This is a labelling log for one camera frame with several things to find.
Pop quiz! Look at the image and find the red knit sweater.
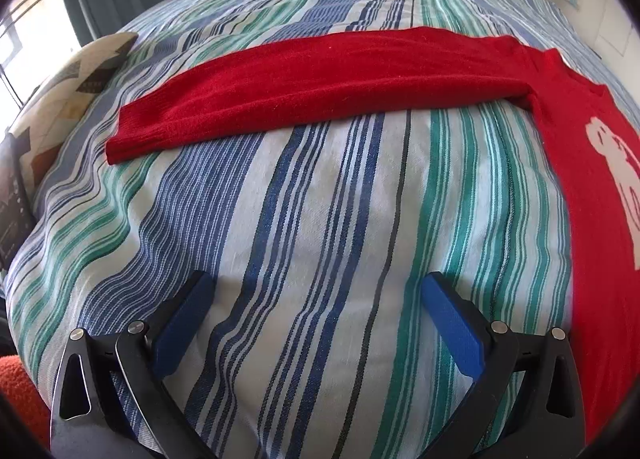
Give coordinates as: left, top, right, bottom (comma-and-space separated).
105, 26, 640, 445

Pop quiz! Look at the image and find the white wardrobe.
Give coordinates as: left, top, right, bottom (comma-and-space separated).
590, 0, 640, 90

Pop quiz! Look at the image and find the dark flat panel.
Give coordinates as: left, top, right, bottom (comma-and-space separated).
0, 134, 36, 265

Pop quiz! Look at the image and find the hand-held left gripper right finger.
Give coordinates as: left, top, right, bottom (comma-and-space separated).
420, 271, 586, 459

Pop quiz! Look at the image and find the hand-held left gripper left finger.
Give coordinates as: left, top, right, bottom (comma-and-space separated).
50, 270, 217, 459

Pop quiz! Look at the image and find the striped bed cover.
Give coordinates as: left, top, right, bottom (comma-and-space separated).
0, 0, 636, 459

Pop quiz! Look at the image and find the orange fuzzy cloth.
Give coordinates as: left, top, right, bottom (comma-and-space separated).
0, 354, 51, 440

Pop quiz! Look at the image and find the geometric patterned pillow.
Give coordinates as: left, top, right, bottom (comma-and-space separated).
7, 31, 140, 190

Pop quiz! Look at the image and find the window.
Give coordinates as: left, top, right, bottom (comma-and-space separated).
0, 0, 81, 134

